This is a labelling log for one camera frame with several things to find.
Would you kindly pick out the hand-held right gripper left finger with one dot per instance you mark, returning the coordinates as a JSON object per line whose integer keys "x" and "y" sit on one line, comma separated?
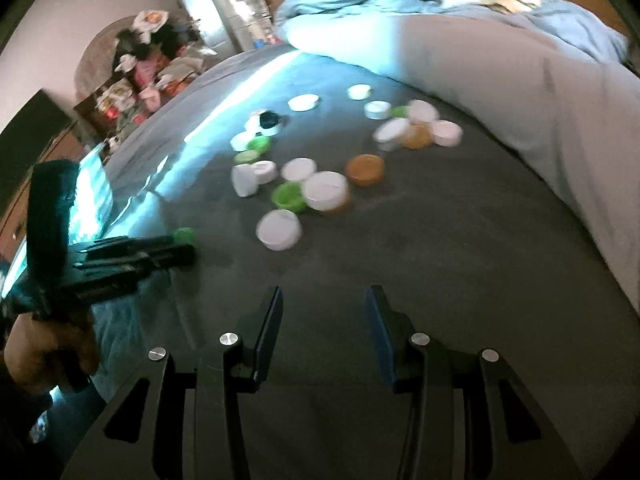
{"x": 267, "y": 332}

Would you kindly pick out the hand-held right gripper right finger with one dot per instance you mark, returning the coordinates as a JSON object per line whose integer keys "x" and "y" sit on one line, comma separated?
{"x": 382, "y": 340}

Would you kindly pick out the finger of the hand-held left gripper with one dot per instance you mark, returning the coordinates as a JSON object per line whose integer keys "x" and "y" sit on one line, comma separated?
{"x": 160, "y": 257}
{"x": 130, "y": 244}

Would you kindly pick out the green bottle cap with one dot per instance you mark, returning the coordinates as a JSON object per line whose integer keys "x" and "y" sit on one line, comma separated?
{"x": 184, "y": 233}
{"x": 288, "y": 196}
{"x": 399, "y": 111}
{"x": 246, "y": 157}
{"x": 260, "y": 144}

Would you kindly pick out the person's left hand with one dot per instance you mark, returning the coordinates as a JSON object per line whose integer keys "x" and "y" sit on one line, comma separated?
{"x": 30, "y": 352}

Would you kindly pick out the black screen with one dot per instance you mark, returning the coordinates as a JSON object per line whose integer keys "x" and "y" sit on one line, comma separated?
{"x": 30, "y": 140}

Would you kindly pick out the large white bottle cap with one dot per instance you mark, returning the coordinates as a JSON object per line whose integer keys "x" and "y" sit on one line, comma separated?
{"x": 325, "y": 189}
{"x": 279, "y": 229}

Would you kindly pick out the white labelled bottle cap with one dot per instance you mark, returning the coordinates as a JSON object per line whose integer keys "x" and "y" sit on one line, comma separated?
{"x": 377, "y": 109}
{"x": 266, "y": 171}

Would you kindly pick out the arched striped chair back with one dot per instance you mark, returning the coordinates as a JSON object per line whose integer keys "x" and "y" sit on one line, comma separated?
{"x": 92, "y": 55}

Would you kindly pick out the pile of bags and toys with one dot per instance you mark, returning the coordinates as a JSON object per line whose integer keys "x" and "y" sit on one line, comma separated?
{"x": 145, "y": 80}

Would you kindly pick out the black bottle cap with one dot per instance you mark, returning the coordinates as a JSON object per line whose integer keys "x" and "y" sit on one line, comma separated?
{"x": 268, "y": 119}

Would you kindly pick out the wide white ribbed lid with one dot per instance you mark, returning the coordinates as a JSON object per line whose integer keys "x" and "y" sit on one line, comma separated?
{"x": 391, "y": 133}

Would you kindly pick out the flat white bottle cap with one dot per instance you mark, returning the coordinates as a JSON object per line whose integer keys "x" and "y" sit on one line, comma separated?
{"x": 303, "y": 103}

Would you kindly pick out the white door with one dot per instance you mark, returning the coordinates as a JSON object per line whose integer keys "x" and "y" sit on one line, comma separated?
{"x": 200, "y": 5}

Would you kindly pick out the pale yellow bottle cap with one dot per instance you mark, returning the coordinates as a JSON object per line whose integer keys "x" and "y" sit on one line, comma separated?
{"x": 359, "y": 91}

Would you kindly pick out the white cabinet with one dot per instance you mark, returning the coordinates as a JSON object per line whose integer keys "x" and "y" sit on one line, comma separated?
{"x": 250, "y": 15}

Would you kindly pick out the pale grey fleece blanket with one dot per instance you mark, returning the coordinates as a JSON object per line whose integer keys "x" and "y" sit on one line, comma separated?
{"x": 550, "y": 135}

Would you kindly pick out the light blue duvet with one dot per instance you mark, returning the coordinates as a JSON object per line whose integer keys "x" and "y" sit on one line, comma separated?
{"x": 340, "y": 20}

